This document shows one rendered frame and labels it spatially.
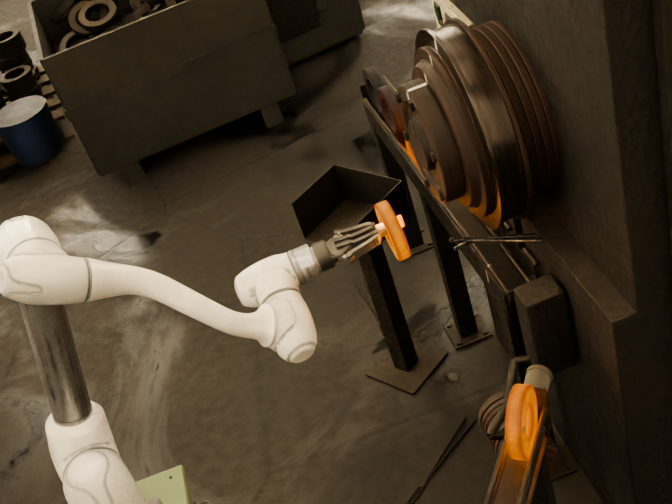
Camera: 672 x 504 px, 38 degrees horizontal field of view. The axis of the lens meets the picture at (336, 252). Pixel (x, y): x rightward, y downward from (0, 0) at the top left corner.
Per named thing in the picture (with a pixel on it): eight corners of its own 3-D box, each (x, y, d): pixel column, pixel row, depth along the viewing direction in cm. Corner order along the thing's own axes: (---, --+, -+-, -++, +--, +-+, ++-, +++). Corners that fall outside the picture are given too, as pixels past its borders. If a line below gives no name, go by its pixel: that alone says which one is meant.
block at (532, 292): (567, 343, 233) (554, 269, 218) (582, 364, 226) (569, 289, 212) (526, 360, 232) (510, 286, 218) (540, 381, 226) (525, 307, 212)
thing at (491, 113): (464, 157, 248) (425, -11, 220) (542, 258, 210) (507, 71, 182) (440, 166, 248) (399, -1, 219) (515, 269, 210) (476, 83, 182)
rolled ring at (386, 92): (387, 97, 300) (397, 93, 300) (372, 81, 316) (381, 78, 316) (403, 149, 309) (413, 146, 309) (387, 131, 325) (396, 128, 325)
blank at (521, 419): (538, 448, 207) (523, 446, 208) (537, 377, 205) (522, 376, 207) (521, 470, 193) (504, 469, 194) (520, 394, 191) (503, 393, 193)
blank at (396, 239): (380, 189, 244) (368, 194, 244) (398, 217, 231) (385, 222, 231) (398, 237, 252) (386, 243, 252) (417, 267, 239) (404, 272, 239)
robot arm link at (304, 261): (305, 291, 239) (327, 282, 239) (292, 265, 233) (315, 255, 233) (296, 271, 246) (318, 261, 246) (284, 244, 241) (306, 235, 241)
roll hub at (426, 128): (432, 159, 234) (406, 58, 217) (475, 218, 212) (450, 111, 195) (410, 167, 234) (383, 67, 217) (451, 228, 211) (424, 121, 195)
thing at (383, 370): (389, 331, 336) (333, 163, 293) (451, 354, 319) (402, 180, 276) (353, 370, 326) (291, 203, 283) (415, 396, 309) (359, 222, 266)
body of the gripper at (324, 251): (316, 260, 245) (349, 245, 246) (324, 279, 239) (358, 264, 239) (306, 238, 241) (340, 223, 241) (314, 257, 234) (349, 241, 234)
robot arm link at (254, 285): (293, 264, 247) (309, 303, 240) (237, 288, 247) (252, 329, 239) (281, 241, 238) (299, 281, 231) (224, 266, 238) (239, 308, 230)
